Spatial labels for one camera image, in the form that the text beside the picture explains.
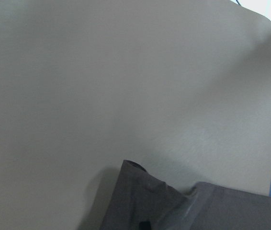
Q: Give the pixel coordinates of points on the dark brown t-shirt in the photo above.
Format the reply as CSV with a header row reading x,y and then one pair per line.
x,y
138,196

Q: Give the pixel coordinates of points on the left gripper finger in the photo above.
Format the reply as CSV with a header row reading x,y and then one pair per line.
x,y
144,225

